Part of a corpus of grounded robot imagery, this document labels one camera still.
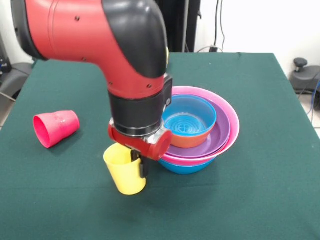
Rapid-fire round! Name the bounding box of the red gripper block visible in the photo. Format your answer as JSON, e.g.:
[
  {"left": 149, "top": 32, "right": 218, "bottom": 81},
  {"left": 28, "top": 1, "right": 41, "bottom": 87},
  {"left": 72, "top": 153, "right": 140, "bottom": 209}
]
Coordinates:
[{"left": 107, "top": 122, "right": 173, "bottom": 180}]

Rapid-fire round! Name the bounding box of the small orange plastic bowl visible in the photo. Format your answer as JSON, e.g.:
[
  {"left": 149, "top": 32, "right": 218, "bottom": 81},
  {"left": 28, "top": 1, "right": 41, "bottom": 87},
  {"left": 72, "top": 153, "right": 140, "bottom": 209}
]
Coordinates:
[{"left": 170, "top": 122, "right": 217, "bottom": 149}]

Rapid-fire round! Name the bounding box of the purple plastic bowl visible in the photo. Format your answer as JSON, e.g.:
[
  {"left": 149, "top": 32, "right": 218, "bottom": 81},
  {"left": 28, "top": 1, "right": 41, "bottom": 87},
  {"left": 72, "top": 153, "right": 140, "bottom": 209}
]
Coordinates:
[
  {"left": 164, "top": 139, "right": 231, "bottom": 161},
  {"left": 166, "top": 99, "right": 231, "bottom": 158}
]

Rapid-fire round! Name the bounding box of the small blue plastic bowl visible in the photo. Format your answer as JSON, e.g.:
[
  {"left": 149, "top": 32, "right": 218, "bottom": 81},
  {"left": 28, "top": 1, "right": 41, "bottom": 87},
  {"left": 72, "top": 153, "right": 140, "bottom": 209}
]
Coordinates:
[{"left": 161, "top": 94, "right": 218, "bottom": 137}]

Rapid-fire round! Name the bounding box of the pink plastic bowl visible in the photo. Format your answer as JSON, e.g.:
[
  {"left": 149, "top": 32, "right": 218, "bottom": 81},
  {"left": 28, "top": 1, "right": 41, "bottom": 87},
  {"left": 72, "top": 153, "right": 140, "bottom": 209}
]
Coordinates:
[{"left": 159, "top": 86, "right": 241, "bottom": 167}]

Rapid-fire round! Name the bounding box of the large blue plastic bowl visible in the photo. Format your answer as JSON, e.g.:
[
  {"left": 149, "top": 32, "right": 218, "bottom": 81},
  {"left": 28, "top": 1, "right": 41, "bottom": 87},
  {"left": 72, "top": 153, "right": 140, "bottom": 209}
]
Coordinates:
[{"left": 157, "top": 157, "right": 217, "bottom": 175}]

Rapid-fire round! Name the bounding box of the red plastic cup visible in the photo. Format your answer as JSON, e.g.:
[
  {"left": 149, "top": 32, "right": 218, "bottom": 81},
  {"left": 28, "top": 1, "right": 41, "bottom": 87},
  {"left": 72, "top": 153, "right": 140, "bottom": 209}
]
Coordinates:
[{"left": 32, "top": 110, "right": 81, "bottom": 149}]

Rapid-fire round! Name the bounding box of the dark green tablecloth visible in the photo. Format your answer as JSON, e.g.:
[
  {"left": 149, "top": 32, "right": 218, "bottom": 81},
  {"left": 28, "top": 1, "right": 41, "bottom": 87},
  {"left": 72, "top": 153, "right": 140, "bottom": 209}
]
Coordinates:
[{"left": 0, "top": 51, "right": 320, "bottom": 240}]

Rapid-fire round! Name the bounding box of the black padded equipment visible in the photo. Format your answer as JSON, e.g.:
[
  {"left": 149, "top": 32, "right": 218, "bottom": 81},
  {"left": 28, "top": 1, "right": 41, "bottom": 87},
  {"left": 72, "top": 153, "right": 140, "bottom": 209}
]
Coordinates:
[{"left": 0, "top": 62, "right": 35, "bottom": 101}]

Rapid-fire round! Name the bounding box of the dark device box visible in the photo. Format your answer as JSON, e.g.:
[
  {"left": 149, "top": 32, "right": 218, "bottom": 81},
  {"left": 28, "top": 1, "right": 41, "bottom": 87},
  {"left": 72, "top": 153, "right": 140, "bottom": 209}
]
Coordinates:
[{"left": 0, "top": 32, "right": 11, "bottom": 74}]

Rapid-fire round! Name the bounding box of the black equipment base with knob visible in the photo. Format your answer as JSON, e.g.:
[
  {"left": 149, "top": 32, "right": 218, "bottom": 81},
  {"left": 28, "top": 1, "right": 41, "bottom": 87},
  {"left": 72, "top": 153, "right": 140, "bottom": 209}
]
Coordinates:
[{"left": 289, "top": 57, "right": 320, "bottom": 95}]

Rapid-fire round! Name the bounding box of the grey cable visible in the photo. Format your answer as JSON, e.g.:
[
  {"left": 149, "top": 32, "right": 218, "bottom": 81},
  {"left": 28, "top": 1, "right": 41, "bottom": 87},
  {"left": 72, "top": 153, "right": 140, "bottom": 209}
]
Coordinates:
[{"left": 195, "top": 45, "right": 224, "bottom": 54}]

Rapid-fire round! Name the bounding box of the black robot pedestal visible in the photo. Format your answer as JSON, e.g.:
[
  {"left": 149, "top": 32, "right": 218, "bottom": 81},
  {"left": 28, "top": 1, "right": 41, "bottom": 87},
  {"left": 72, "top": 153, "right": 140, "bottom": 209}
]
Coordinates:
[{"left": 154, "top": 0, "right": 202, "bottom": 53}]

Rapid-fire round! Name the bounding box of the black wall cable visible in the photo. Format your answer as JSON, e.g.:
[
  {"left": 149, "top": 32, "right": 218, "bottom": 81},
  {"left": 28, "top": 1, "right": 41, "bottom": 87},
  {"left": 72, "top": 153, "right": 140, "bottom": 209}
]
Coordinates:
[
  {"left": 213, "top": 0, "right": 220, "bottom": 49},
  {"left": 219, "top": 0, "right": 226, "bottom": 50}
]

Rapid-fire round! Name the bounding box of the blue cable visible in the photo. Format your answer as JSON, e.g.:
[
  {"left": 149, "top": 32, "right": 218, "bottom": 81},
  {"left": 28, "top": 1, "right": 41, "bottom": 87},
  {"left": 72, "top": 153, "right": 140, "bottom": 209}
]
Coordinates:
[{"left": 308, "top": 79, "right": 320, "bottom": 123}]

